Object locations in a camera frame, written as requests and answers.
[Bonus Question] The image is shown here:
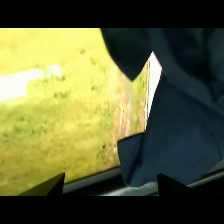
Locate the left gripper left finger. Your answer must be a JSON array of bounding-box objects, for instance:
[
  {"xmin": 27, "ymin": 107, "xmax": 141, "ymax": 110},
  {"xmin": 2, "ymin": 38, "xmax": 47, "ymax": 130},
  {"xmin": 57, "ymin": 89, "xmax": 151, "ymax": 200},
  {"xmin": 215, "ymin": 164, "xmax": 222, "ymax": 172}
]
[{"xmin": 19, "ymin": 172, "xmax": 66, "ymax": 197}]

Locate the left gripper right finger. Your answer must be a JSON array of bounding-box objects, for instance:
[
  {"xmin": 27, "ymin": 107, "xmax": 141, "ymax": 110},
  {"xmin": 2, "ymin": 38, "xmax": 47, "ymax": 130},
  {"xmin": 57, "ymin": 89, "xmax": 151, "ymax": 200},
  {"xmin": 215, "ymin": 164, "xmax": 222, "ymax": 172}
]
[{"xmin": 156, "ymin": 172, "xmax": 195, "ymax": 197}]

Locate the dark blue garment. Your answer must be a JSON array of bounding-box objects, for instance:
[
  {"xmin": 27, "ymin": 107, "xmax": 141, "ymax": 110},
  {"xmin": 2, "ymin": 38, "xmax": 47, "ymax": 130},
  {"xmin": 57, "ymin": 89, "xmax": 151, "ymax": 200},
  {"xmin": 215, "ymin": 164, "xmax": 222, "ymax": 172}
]
[{"xmin": 99, "ymin": 28, "xmax": 224, "ymax": 188}]

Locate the silver frame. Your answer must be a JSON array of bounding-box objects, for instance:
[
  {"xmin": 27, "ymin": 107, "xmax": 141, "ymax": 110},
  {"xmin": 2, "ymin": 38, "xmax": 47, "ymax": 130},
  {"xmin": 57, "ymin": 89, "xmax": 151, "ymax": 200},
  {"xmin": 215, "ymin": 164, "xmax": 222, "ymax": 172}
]
[{"xmin": 63, "ymin": 161, "xmax": 224, "ymax": 197}]

